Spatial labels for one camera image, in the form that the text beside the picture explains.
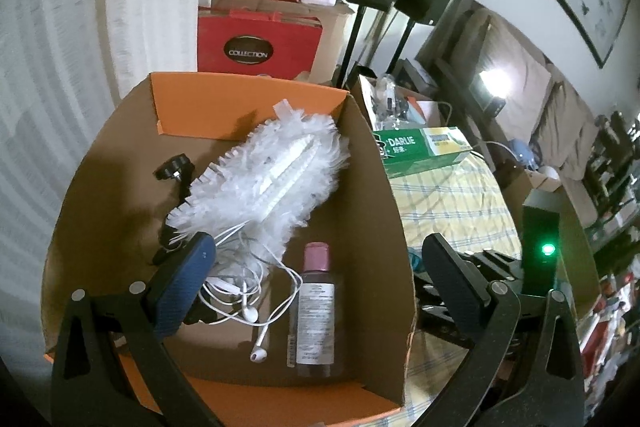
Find yellow plaid cloth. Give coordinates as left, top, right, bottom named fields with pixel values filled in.
left=387, top=152, right=526, bottom=427

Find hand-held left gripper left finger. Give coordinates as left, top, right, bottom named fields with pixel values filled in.
left=50, top=231, right=223, bottom=427

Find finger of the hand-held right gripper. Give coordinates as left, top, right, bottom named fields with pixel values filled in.
left=413, top=269, right=473, bottom=350

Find clear bottle with pink cap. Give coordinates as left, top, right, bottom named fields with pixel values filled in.
left=286, top=242, right=346, bottom=380

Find white feather duster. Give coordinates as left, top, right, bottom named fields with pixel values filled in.
left=164, top=97, right=351, bottom=278

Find black clamp mount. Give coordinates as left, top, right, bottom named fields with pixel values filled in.
left=150, top=154, right=196, bottom=265

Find beige sofa cushion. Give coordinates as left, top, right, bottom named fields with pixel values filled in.
left=472, top=9, right=553, bottom=142
left=532, top=77, right=598, bottom=180

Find open carton with clutter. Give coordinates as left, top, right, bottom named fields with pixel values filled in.
left=357, top=74, right=451, bottom=132

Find cluttered shelf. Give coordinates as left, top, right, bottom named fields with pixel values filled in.
left=575, top=107, right=640, bottom=408

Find white wired earphones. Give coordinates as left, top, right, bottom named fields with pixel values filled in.
left=170, top=222, right=306, bottom=364

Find cardboard box with orange flaps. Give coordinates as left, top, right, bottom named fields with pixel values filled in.
left=42, top=72, right=416, bottom=427

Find bright lamp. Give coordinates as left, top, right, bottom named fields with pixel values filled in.
left=479, top=69, right=512, bottom=116

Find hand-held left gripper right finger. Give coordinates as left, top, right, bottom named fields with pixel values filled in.
left=415, top=233, right=586, bottom=427

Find dark sofa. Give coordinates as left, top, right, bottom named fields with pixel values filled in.
left=415, top=0, right=601, bottom=228

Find black speaker stand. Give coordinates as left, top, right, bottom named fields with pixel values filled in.
left=385, top=19, right=416, bottom=78
left=334, top=4, right=368, bottom=90

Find white cable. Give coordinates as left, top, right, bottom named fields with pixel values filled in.
left=472, top=139, right=521, bottom=168

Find green toothpaste box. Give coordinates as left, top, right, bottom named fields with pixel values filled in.
left=372, top=126, right=475, bottom=179

